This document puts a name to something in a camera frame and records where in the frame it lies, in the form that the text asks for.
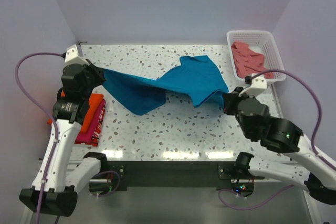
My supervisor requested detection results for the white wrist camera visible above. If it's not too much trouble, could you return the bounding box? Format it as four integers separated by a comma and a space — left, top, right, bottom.
239, 73, 267, 97
65, 44, 83, 66

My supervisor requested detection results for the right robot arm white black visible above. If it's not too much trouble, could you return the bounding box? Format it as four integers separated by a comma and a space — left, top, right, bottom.
223, 87, 335, 205

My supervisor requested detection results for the blue t shirt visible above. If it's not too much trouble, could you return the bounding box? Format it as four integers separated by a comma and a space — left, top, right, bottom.
102, 56, 229, 115

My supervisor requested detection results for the magenta folded t shirt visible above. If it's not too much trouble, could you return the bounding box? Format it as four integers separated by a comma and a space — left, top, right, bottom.
75, 99, 106, 147

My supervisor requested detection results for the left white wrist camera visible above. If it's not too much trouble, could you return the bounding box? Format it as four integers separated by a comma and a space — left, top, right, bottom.
65, 44, 83, 66

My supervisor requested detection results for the salmon pink t shirt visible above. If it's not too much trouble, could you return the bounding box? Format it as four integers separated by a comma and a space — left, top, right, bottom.
231, 41, 267, 79

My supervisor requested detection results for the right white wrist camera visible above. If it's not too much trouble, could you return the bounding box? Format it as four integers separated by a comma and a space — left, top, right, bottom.
239, 73, 267, 97

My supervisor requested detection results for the white plastic basket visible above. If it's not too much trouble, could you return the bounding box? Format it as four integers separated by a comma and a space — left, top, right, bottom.
226, 30, 284, 82

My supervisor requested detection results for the orange folded t shirt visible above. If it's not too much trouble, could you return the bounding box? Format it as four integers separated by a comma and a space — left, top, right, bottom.
56, 93, 104, 135

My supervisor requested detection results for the aluminium rail frame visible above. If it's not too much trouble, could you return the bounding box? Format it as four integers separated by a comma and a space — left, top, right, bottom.
19, 153, 312, 183

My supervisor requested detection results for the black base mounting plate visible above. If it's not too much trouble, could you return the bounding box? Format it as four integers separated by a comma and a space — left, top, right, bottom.
88, 160, 265, 198

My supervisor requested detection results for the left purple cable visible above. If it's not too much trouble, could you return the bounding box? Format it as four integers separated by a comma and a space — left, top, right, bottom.
14, 52, 66, 224

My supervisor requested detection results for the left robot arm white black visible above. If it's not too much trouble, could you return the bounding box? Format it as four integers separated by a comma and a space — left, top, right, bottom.
19, 60, 109, 217

